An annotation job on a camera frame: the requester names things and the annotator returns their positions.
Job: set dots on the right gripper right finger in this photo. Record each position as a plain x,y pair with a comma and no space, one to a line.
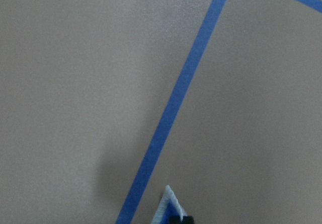
188,220

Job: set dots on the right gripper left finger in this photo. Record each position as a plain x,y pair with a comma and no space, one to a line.
175,220

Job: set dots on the blue grey towel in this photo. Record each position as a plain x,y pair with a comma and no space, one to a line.
168,206

